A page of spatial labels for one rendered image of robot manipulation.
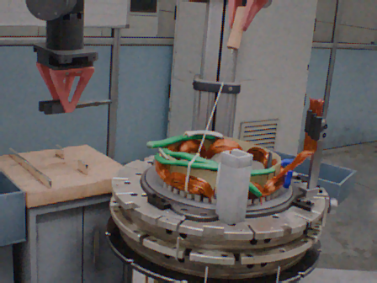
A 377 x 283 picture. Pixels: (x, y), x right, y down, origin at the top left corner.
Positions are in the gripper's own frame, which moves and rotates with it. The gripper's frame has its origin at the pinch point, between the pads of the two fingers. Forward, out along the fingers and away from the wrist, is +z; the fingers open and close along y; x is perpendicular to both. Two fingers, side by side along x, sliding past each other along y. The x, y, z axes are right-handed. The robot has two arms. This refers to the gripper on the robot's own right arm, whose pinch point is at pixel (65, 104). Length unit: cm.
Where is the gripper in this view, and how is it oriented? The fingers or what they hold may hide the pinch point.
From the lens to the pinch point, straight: 84.8
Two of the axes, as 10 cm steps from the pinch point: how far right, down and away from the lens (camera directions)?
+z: -0.7, 9.4, 3.4
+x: 7.8, -1.6, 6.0
